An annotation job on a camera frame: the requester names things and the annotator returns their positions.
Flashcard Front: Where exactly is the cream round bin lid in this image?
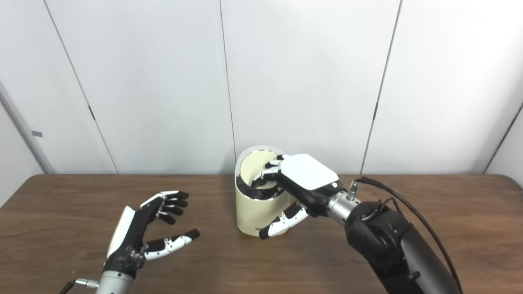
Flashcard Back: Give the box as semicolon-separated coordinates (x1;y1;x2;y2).
239;151;283;191

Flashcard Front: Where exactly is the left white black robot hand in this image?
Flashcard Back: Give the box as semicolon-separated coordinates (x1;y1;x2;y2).
104;190;201;279

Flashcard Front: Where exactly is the black bin liner bag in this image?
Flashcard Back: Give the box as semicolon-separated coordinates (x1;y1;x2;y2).
237;175;286;201

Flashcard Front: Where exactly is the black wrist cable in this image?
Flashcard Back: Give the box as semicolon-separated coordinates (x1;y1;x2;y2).
347;176;465;293
59;278;100;294

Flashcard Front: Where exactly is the grey wall corner post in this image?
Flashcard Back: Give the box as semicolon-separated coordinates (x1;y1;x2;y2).
0;81;56;174

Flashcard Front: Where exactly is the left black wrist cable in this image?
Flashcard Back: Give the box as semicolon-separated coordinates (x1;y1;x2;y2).
59;278;100;294

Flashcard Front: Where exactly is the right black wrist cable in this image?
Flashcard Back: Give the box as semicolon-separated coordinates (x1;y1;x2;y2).
347;176;465;293

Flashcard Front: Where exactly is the cream-colored bin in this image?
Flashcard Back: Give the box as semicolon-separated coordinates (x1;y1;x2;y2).
235;145;293;237

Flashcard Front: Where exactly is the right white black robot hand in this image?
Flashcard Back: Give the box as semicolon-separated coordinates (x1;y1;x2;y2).
258;154;348;241

